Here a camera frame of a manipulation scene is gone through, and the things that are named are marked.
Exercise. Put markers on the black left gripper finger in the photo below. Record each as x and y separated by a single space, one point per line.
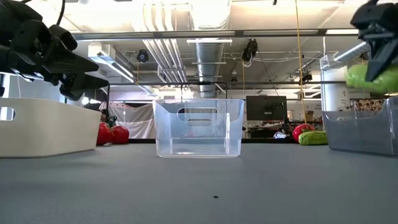
66 59
82 87

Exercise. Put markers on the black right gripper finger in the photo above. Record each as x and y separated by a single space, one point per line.
379 54

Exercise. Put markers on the green bag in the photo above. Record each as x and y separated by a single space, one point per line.
312 138
354 77

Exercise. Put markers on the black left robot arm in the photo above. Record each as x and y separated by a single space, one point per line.
12 7

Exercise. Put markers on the black device with green light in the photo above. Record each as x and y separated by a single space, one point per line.
112 121

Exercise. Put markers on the dotted pattern panel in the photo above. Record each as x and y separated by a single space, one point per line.
368 105

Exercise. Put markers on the white plastic basket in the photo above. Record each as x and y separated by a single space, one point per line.
46 130

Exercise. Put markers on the white column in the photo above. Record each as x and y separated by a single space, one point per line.
334 93

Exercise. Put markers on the white hanging sheet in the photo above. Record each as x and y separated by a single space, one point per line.
136 121

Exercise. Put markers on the small black hanging device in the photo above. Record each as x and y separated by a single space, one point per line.
306 78

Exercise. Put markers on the grey translucent plastic basket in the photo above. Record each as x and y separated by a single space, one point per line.
357 137

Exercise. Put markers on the white ceiling pipes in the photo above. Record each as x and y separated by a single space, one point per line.
164 59

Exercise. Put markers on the cardboard box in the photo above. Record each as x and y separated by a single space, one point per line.
309 116

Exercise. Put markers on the clear plastic basket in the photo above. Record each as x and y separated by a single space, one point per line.
164 130

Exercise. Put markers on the black horizontal bar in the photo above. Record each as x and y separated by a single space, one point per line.
264 83

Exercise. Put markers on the black monitor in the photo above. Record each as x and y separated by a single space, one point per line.
267 109

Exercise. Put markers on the small white object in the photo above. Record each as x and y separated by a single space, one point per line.
280 135

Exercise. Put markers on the white ceiling light fixture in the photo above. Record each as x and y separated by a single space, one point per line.
209 41

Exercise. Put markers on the black vertical post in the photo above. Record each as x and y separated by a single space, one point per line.
107 102

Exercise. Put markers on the black ceiling camera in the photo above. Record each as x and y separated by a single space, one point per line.
142 56

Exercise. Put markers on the black aluminium table frame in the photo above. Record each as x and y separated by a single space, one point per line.
140 141

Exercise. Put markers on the grey overhead frame beam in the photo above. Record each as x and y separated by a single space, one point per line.
155 35

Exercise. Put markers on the silver air duct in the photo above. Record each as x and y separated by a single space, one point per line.
210 56

